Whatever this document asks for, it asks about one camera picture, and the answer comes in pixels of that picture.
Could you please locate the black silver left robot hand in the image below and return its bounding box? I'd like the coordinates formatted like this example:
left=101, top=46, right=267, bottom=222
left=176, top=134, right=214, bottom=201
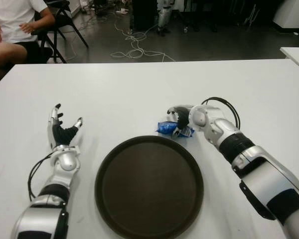
left=47, top=103, right=84, bottom=150

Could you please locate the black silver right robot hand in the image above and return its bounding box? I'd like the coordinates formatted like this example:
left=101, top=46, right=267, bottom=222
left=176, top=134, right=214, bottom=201
left=166, top=104, right=195, bottom=137

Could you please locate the blue Oreo snack pack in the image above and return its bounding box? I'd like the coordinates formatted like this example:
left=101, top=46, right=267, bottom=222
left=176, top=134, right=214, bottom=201
left=155, top=120, right=195, bottom=138

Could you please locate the round dark brown tray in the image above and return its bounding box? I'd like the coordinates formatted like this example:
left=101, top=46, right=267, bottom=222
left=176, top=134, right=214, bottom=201
left=94, top=135, right=204, bottom=239

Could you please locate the black folding chair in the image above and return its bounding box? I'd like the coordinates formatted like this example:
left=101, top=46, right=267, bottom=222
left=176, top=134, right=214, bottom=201
left=31, top=0, right=89, bottom=63

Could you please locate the seated person in white shirt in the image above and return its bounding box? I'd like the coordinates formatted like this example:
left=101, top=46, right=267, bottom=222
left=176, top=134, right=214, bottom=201
left=0, top=0, right=56, bottom=73

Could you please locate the white cabinet with black base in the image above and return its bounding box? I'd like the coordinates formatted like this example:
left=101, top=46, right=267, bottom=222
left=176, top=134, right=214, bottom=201
left=273, top=0, right=299, bottom=32

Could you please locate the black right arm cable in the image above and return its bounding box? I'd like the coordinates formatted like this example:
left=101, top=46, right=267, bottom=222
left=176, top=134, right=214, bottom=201
left=201, top=97, right=241, bottom=130

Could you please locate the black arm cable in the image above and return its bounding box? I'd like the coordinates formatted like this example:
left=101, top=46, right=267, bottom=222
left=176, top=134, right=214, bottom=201
left=27, top=151, right=56, bottom=201
left=201, top=97, right=241, bottom=130

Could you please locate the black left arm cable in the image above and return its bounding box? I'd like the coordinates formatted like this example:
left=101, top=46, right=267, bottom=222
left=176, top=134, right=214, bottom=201
left=27, top=151, right=56, bottom=201

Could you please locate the white cable on floor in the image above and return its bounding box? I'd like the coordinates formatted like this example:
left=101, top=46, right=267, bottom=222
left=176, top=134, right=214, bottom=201
left=110, top=14, right=176, bottom=62

